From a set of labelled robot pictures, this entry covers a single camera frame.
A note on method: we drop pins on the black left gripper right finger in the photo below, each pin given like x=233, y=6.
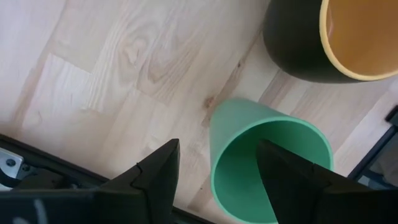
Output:
x=298, y=193

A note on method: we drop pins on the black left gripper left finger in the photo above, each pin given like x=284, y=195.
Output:
x=140, y=199

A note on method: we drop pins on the green plastic cup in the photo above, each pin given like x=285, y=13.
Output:
x=236, y=155

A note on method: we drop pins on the black mug yellow inside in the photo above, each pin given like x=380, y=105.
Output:
x=292, y=40

